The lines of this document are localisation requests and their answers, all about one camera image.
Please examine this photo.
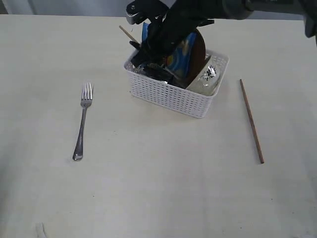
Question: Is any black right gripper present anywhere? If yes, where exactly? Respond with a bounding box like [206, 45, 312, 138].
[129, 0, 223, 89]

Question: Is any blue Lays chips bag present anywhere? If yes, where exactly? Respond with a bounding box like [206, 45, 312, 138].
[142, 32, 196, 78]

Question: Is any brown wooden chopstick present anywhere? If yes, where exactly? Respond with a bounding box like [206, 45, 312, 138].
[119, 25, 140, 45]
[239, 79, 264, 164]

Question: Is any dark brown round plate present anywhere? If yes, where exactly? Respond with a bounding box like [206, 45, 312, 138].
[185, 29, 206, 87]

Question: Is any white plastic perforated basket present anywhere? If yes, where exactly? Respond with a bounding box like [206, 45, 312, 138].
[124, 50, 229, 119]

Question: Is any silver metal fork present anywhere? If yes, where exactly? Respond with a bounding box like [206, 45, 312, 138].
[72, 82, 93, 161]

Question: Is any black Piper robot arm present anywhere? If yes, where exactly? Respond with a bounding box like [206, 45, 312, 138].
[126, 0, 317, 67]

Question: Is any stainless steel cup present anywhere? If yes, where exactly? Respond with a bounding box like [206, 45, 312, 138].
[132, 65, 148, 75]

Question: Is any white patterned ceramic bowl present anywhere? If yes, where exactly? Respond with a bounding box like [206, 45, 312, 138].
[186, 56, 220, 96]

